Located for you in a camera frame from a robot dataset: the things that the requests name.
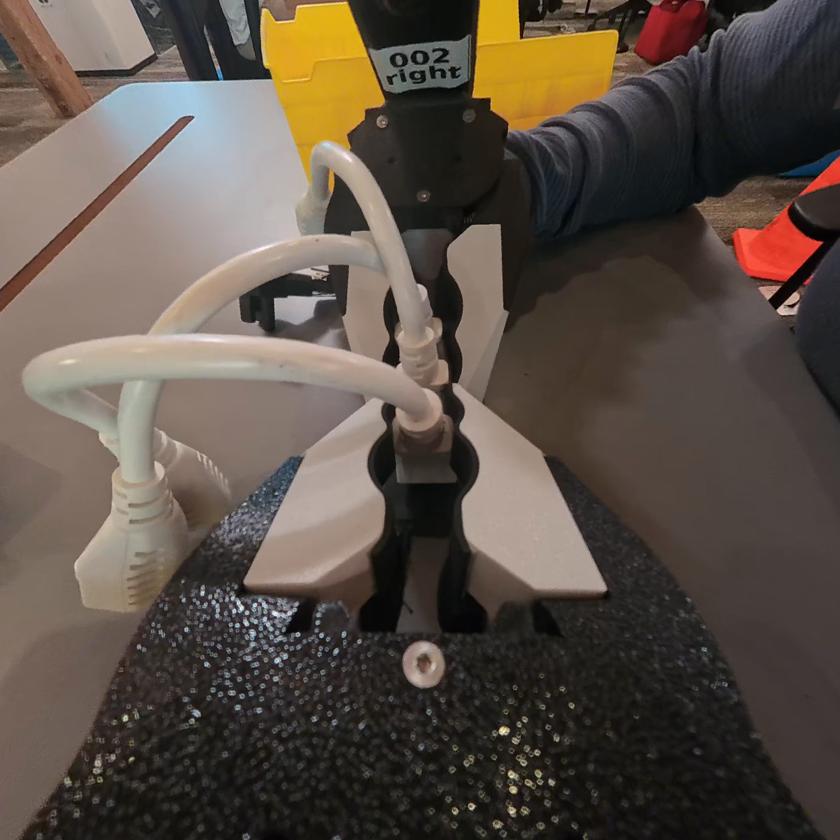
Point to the person's right forearm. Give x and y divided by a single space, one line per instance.
656 98

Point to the yellow plastic bin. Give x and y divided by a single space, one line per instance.
544 72

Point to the orange cone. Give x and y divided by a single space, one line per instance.
774 236

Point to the white floor unit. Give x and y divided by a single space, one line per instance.
92 33

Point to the wooden post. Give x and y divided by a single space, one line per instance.
39 59

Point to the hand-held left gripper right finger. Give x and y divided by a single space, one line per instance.
525 512

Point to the red bag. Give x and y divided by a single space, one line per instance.
669 29

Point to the black chair armrest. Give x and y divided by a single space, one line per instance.
817 216

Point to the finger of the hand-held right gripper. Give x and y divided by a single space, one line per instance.
367 295
485 295

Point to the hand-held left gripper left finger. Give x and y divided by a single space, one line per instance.
315 512

